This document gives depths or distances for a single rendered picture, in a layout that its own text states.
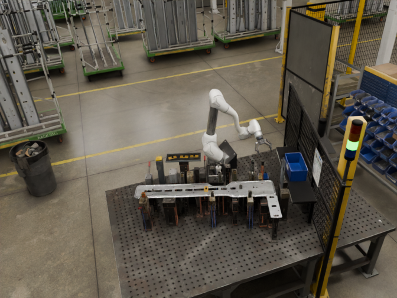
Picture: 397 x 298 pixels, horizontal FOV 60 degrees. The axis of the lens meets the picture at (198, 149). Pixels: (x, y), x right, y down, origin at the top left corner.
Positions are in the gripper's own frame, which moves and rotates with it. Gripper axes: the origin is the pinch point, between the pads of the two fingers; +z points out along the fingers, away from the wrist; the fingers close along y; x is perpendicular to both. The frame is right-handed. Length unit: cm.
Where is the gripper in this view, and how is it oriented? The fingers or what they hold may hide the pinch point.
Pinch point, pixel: (265, 153)
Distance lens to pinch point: 386.5
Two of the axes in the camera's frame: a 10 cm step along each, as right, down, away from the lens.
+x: -1.4, -2.7, -9.5
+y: -9.4, 3.4, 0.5
